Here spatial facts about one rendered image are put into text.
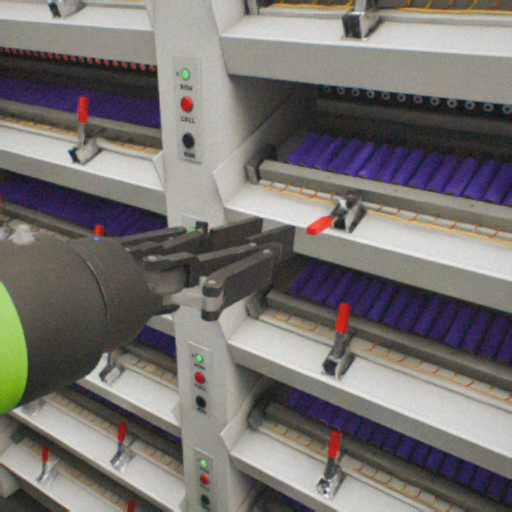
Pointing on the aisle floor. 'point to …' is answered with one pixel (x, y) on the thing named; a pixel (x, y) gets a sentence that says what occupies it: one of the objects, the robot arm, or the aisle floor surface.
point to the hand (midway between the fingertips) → (253, 243)
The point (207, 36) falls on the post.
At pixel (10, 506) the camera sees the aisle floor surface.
